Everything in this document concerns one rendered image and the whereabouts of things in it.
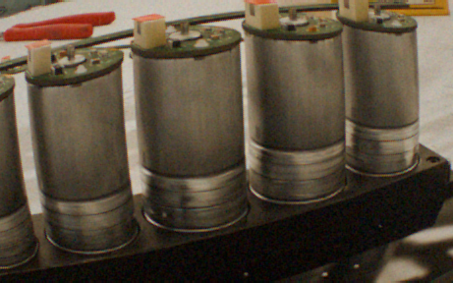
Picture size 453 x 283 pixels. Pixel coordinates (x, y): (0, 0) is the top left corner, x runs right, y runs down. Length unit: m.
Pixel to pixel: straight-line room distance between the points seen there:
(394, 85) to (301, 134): 0.03
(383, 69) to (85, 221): 0.08
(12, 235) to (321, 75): 0.08
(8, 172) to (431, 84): 0.25
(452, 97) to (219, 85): 0.19
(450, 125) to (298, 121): 0.13
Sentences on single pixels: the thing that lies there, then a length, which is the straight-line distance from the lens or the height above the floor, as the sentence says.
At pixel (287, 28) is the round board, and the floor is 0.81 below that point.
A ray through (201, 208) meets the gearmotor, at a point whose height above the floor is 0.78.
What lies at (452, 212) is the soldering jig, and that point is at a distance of 0.21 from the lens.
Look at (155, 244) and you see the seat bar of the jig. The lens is 0.18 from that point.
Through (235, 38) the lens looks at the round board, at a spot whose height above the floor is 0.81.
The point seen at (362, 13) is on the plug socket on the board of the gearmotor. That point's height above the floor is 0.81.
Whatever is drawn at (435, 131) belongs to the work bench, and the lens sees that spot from 0.31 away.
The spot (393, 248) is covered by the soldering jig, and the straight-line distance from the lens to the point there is 0.20.
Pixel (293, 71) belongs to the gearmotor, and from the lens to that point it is 0.19.
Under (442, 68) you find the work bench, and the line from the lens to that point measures 0.40.
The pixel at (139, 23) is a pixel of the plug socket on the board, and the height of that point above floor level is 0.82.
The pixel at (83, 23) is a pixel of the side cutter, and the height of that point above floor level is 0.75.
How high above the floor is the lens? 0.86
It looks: 21 degrees down
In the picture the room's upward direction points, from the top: 3 degrees counter-clockwise
